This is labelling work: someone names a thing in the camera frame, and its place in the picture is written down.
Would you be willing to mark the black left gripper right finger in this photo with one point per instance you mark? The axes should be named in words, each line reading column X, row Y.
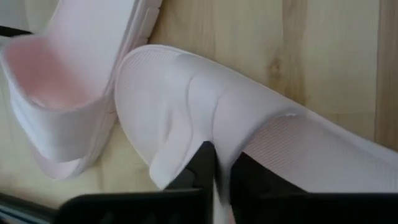
column 248, row 177

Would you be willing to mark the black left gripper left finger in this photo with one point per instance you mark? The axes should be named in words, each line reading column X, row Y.
column 202, row 168

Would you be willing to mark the pink rubber slide sandal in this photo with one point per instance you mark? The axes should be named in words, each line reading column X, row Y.
column 186, row 93
column 62, row 133

